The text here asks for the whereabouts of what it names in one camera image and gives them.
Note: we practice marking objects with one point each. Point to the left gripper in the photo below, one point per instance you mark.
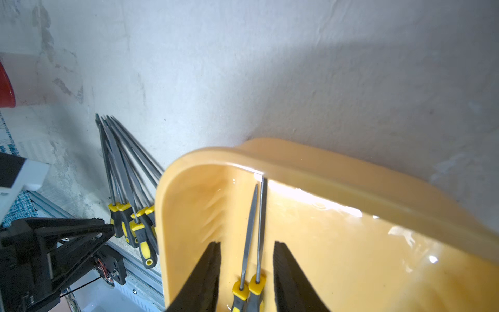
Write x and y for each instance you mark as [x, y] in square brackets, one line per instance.
[42, 257]

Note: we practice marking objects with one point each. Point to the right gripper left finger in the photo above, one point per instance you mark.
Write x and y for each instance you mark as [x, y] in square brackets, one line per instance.
[200, 292]

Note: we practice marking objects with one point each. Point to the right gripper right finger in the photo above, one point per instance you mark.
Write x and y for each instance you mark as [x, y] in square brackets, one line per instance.
[293, 291]

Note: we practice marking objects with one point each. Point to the yellow plastic storage tray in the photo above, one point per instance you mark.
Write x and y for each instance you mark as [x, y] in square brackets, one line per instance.
[367, 238]

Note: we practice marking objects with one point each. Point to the red pen cup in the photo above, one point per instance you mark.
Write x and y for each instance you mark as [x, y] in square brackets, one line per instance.
[7, 96]

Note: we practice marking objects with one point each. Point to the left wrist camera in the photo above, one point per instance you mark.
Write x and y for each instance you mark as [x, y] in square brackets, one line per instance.
[19, 174]

